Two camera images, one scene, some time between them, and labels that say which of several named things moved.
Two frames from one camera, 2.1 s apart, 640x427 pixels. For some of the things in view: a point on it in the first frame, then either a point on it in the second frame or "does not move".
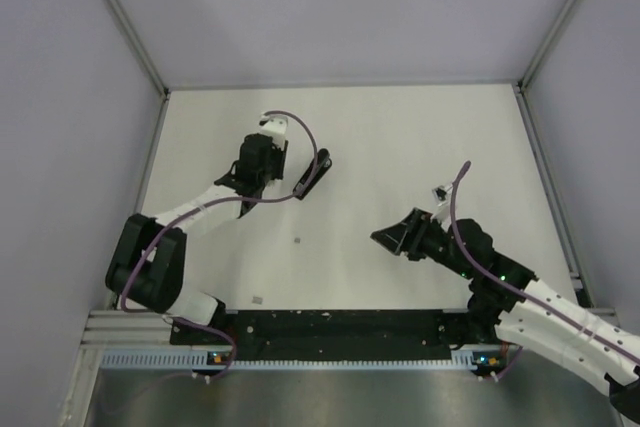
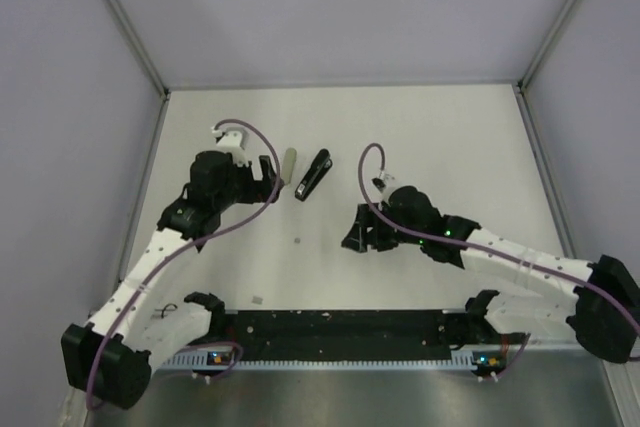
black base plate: (338, 335) does not move
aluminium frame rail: (125, 19) does not move
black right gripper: (408, 234) to (359, 237)
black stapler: (324, 162) does not move
